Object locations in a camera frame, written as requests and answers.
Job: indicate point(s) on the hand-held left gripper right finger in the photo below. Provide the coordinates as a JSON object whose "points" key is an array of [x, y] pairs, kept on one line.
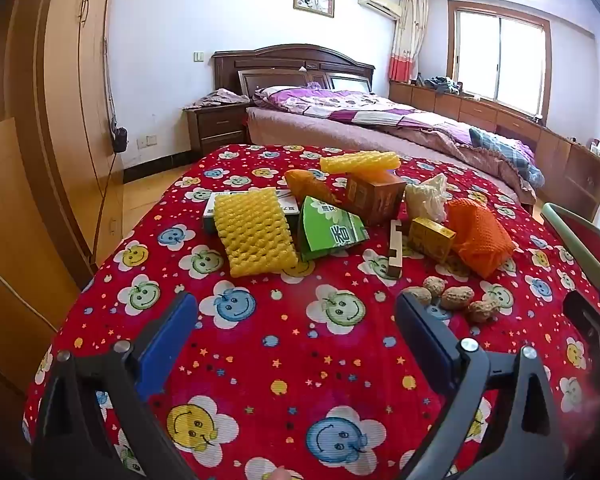
{"points": [[424, 336]]}

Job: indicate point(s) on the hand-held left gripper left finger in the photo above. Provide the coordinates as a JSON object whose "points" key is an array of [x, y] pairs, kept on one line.
{"points": [[167, 340]]}

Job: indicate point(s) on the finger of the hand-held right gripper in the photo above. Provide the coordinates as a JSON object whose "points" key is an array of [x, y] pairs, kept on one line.
{"points": [[587, 317]]}

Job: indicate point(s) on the red bin with green rim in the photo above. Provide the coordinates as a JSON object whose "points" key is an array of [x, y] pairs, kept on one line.
{"points": [[585, 240]]}

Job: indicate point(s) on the large orange foam net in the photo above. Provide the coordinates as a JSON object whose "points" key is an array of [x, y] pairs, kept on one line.
{"points": [[480, 240]]}

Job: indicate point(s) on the white cardboard box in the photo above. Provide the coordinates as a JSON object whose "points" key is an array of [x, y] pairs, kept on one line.
{"points": [[209, 212]]}

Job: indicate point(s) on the large yellow foam net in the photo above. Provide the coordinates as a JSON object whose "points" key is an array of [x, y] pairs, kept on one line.
{"points": [[252, 230]]}

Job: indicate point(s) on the green cardboard box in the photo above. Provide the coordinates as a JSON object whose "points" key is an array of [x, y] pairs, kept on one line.
{"points": [[325, 230]]}

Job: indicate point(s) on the peanut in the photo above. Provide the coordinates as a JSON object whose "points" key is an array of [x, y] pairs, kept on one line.
{"points": [[417, 296], [481, 311], [436, 284], [457, 297]]}

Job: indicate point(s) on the wooden stick piece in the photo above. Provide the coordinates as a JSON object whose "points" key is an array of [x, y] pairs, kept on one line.
{"points": [[395, 260]]}

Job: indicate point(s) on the small yellow box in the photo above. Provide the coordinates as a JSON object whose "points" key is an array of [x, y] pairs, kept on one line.
{"points": [[430, 237]]}

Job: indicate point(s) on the red smiley printed blanket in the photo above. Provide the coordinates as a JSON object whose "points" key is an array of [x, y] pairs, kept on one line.
{"points": [[290, 360]]}

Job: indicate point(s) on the white plastic bag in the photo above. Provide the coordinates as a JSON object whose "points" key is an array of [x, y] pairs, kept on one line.
{"points": [[425, 200]]}

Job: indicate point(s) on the orange cardboard box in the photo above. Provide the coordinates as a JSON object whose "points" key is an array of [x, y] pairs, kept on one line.
{"points": [[375, 197]]}

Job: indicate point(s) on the small white containers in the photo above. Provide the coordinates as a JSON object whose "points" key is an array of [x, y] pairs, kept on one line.
{"points": [[599, 147]]}

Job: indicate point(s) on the long yellow foam net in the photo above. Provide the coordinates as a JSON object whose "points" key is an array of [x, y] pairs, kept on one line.
{"points": [[360, 162]]}

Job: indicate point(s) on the blue plaid blanket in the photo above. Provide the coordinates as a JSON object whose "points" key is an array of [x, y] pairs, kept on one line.
{"points": [[500, 150]]}

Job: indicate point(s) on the light wooden board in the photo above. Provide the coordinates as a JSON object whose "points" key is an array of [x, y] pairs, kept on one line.
{"points": [[15, 210]]}

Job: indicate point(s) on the dark wooden nightstand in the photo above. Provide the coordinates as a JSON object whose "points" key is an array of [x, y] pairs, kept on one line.
{"points": [[220, 127]]}

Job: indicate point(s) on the low wooden cabinet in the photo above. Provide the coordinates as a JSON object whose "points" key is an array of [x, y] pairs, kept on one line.
{"points": [[480, 110]]}

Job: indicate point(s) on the bed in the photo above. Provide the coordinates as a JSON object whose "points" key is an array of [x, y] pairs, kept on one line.
{"points": [[300, 130]]}

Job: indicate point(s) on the purple floral quilt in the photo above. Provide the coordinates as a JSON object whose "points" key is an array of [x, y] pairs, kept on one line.
{"points": [[355, 105]]}

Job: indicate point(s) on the pink folded clothes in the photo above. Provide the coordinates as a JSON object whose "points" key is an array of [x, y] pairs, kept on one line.
{"points": [[220, 96]]}

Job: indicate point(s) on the dark clothes pile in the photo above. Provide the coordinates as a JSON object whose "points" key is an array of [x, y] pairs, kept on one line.
{"points": [[442, 85]]}

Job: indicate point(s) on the light wooden wardrobe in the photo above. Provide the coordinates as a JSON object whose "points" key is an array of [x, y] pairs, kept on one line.
{"points": [[65, 110]]}

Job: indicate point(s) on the window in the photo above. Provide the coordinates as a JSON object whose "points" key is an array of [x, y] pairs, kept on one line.
{"points": [[500, 55]]}

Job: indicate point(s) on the patterned curtain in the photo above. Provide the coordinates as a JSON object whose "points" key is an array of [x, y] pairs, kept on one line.
{"points": [[407, 35]]}

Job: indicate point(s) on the dark wooden headboard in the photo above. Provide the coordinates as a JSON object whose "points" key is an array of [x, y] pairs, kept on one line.
{"points": [[280, 60]]}

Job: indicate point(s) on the white wall socket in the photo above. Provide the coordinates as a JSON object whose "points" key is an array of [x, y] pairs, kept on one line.
{"points": [[148, 141]]}

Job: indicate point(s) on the wall air conditioner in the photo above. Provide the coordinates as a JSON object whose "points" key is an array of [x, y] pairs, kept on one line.
{"points": [[377, 2]]}

